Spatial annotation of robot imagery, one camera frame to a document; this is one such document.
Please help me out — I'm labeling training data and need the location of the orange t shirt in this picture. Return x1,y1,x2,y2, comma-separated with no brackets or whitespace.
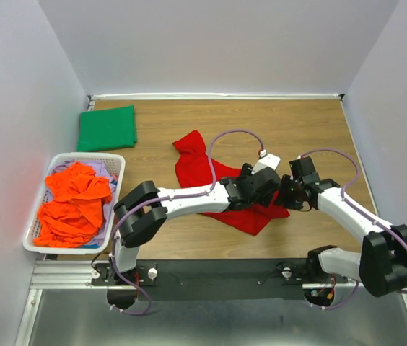
32,162,113,249

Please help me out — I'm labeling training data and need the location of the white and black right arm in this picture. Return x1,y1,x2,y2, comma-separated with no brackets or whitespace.
276,156,407,297

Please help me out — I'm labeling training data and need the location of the red t shirt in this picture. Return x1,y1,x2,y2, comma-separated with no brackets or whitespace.
172,130,289,236

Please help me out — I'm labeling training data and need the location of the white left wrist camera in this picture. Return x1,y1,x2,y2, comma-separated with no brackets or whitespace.
252,150,281,174

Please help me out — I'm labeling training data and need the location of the white plastic laundry basket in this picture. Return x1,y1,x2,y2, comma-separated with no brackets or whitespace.
22,152,126,256

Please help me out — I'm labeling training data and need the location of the folded green t shirt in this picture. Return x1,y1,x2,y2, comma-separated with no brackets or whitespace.
77,105,137,152

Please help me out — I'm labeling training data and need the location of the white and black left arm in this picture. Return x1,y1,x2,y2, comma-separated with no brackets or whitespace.
108,164,288,285

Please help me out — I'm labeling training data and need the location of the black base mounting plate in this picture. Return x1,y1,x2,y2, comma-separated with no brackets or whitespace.
92,258,347,306

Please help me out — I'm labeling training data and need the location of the aluminium frame rail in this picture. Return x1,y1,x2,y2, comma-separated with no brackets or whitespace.
16,260,407,345

